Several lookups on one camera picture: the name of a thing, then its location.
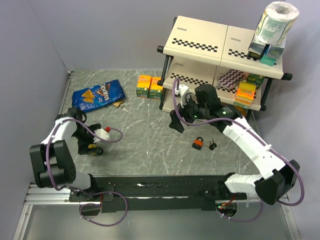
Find beige tiered shelf rack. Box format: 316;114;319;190
157;15;293;112

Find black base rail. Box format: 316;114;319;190
69;175;247;213

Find green box on shelf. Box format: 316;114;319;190
246;73;265;89

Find yellow padlock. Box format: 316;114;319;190
88;144;99;148

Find orange yellow sponge pack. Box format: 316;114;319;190
233;81;256;109

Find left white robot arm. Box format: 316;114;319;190
29;107;104;201

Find orange Honey Dijon bag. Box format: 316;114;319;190
235;106;249;120

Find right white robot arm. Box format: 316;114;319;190
169;78;305;206

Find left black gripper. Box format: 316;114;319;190
72;123;101;154

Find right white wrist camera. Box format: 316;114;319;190
174;84;190;106

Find patterned oven mitt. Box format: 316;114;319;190
217;69;246;90

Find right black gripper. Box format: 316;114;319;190
169;93;209;133

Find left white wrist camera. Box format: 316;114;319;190
93;128;110;144

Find orange green box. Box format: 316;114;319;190
149;76;163;100
136;75;152;99

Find left orange green box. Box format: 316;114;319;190
136;75;152;99

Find toilet paper roll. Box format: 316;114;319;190
255;1;300;45

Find blue Doritos bag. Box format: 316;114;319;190
71;79;126;113

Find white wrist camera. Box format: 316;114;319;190
174;84;190;106
93;128;110;144

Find black-headed keys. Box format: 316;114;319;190
208;138;217;151

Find right orange green box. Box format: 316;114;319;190
149;76;163;100

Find orange padlock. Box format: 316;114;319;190
192;136;203;150

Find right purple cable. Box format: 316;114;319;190
172;77;306;223

